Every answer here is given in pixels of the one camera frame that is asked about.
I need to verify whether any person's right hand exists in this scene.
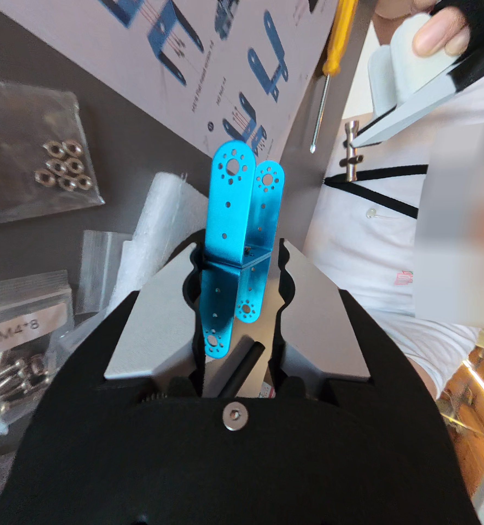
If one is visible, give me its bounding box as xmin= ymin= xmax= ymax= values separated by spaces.
xmin=412 ymin=6 xmax=473 ymax=58

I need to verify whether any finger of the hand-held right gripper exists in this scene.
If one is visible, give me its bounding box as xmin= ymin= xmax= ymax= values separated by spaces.
xmin=350 ymin=68 xmax=464 ymax=149

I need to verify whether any yellow handled screwdriver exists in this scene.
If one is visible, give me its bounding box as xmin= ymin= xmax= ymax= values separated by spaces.
xmin=310 ymin=0 xmax=359 ymax=154

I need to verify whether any black handled tool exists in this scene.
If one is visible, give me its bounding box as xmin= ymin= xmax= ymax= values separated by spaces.
xmin=217 ymin=340 xmax=266 ymax=398

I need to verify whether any white foam packing block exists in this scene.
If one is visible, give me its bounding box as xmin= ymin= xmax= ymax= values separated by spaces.
xmin=111 ymin=171 xmax=211 ymax=312

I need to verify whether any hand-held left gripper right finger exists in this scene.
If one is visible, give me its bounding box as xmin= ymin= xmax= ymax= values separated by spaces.
xmin=268 ymin=238 xmax=371 ymax=396

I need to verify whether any white shirt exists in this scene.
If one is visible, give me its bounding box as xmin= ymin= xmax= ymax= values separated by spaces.
xmin=304 ymin=21 xmax=484 ymax=400

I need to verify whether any blue metal bracket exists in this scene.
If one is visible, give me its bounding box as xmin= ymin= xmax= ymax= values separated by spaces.
xmin=200 ymin=140 xmax=285 ymax=358

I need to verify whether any dark grey desk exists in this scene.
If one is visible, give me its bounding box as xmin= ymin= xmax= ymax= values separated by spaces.
xmin=0 ymin=0 xmax=376 ymax=460

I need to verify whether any clear bag of screws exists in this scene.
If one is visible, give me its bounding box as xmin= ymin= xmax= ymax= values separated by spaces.
xmin=0 ymin=271 xmax=75 ymax=435

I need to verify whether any black lanyard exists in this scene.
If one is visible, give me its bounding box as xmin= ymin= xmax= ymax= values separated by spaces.
xmin=324 ymin=164 xmax=429 ymax=220

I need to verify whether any metal cross socket wrench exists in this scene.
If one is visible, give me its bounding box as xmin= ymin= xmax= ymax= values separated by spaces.
xmin=339 ymin=120 xmax=366 ymax=182

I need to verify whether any clear bag of nuts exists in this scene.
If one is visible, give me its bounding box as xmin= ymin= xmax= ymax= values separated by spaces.
xmin=0 ymin=77 xmax=106 ymax=228

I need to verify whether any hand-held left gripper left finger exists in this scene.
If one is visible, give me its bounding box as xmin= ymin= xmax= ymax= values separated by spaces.
xmin=104 ymin=242 xmax=206 ymax=393

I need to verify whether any white instruction manual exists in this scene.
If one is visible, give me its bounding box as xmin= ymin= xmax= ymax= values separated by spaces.
xmin=0 ymin=0 xmax=343 ymax=167

